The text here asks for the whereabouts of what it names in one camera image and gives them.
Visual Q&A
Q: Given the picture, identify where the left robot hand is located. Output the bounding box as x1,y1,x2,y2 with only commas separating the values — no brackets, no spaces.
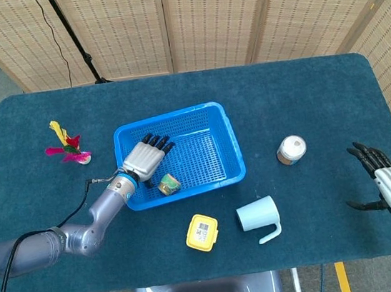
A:
118,129,182,193

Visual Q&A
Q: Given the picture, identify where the colourful feather shuttlecock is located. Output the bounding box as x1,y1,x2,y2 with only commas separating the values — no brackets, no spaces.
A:
40,116,94,171

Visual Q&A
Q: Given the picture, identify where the green container with yellow lid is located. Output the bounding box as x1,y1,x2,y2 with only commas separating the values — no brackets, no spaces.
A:
182,211,223,255

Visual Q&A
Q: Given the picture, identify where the clear jar with white lid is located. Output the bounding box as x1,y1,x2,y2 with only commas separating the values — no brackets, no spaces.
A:
274,133,310,168

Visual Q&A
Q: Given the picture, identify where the light blue plastic mug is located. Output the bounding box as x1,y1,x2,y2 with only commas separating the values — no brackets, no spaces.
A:
234,193,284,249

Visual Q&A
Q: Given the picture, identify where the blue perforated plastic basket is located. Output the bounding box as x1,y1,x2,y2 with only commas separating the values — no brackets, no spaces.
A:
109,97,250,214

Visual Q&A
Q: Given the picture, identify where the small green ball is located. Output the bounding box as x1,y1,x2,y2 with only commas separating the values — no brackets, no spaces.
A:
155,171,182,198

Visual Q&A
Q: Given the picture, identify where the yellow floor tape strip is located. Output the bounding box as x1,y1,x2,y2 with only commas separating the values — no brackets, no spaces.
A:
334,261,353,292

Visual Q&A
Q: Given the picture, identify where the teal table cloth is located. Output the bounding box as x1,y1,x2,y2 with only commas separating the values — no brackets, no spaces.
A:
0,45,391,292

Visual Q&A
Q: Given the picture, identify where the black tripod stand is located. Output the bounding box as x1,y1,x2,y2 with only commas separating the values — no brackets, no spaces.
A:
44,0,114,91

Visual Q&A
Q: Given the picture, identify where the bamboo folding screen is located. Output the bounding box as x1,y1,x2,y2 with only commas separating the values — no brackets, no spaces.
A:
0,0,391,251

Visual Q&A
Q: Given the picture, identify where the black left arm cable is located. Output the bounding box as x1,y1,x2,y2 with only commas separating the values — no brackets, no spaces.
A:
0,176,131,292

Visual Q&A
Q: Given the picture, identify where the blue floor cable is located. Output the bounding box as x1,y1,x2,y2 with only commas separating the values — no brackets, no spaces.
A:
315,264,328,292

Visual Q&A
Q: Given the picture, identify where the thin black hanging cable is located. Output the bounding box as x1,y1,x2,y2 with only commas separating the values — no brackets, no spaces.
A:
33,0,74,91

